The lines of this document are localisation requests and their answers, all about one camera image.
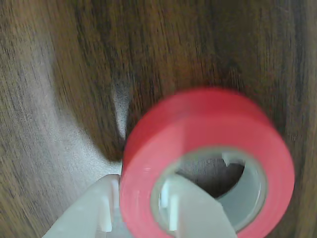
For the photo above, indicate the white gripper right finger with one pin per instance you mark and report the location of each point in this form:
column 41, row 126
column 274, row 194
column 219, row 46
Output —
column 198, row 213

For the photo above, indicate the red tape roll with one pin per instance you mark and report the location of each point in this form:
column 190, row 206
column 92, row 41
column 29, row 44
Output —
column 198, row 119

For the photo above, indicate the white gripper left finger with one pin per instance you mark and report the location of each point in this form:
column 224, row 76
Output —
column 84, row 213

